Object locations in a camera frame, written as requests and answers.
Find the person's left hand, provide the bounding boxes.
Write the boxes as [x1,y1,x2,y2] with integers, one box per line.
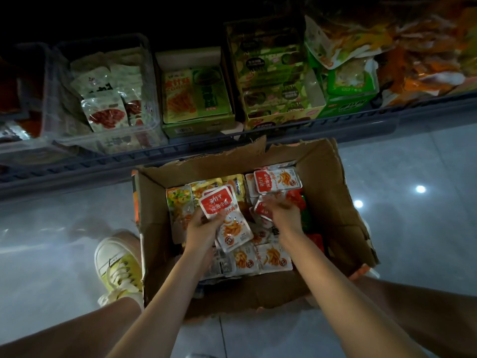
[182,211,229,260]

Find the person's right hand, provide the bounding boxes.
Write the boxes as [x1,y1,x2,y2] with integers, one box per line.
[262,193,306,240]

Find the handful of white red-top packets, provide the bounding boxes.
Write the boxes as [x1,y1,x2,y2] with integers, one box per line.
[197,184,255,255]

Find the pile of snack packets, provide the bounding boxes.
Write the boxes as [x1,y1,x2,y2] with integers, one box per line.
[165,164,327,282]

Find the brown cardboard box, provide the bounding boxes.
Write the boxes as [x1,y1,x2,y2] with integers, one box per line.
[131,136,380,319]

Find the grey metal store shelf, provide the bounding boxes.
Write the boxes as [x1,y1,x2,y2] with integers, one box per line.
[0,0,477,200]

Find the person's right forearm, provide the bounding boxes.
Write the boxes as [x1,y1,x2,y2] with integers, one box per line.
[279,231,431,358]

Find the person's left forearm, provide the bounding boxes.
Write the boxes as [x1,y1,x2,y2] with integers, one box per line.
[108,250,219,358]

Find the person's left shoe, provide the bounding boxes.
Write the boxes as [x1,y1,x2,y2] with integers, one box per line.
[93,233,145,310]

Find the person's shoe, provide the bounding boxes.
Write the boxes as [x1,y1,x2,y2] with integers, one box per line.
[93,233,145,310]
[349,262,383,282]

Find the person's right shoe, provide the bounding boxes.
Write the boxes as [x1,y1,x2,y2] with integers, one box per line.
[349,262,383,282]

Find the person's left leg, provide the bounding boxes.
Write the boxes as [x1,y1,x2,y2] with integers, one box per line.
[0,294,144,358]

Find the person's leg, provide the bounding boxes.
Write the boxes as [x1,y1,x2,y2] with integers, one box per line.
[0,294,144,358]
[356,275,477,358]

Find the person's right leg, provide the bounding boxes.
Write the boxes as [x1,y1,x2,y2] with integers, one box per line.
[356,275,477,358]

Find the clear plastic tray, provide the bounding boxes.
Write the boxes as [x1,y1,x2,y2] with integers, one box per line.
[51,33,169,156]
[0,43,77,169]

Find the green orange display carton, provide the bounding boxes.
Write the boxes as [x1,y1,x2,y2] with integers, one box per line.
[156,47,239,140]

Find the green snack packets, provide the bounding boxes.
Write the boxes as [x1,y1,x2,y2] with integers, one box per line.
[317,56,381,119]

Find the pile of orange yellow packets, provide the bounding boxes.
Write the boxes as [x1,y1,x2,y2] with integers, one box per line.
[303,0,477,106]

